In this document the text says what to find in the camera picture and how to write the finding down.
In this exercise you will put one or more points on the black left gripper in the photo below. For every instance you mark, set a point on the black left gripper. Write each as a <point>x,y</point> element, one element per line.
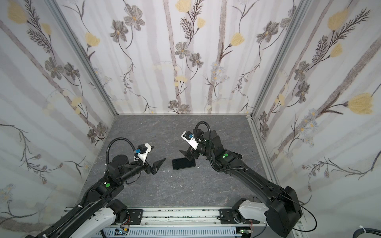
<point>154,168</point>

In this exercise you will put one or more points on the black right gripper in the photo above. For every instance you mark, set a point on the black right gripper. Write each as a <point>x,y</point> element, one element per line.
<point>193,151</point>

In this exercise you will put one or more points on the black phone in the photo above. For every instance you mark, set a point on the black phone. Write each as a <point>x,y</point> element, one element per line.
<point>182,163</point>

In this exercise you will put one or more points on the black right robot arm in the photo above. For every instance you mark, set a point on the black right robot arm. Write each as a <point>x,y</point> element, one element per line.
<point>279,207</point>

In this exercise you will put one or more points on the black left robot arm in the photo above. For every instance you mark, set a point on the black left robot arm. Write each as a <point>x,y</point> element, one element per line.
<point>96,197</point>

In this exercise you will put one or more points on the small green circuit board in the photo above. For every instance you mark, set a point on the small green circuit board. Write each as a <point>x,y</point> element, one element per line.
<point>120,232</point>

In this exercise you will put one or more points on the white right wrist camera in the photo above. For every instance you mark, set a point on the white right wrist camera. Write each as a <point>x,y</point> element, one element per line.
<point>190,139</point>

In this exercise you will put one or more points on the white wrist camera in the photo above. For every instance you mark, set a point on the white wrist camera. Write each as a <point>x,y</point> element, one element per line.
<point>190,139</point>
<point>141,153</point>

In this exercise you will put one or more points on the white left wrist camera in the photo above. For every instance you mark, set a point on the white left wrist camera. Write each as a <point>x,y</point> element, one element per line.
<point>141,153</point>

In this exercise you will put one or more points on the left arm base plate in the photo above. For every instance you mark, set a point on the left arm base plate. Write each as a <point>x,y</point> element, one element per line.
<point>129,217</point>

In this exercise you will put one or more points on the white slotted cable duct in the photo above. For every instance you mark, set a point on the white slotted cable duct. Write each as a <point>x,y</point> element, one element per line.
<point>176,232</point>

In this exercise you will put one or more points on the aluminium mounting rail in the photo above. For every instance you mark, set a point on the aluminium mounting rail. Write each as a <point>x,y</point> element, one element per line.
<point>161,217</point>

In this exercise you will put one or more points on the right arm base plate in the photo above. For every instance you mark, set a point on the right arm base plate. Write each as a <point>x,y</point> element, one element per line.
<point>228,216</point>

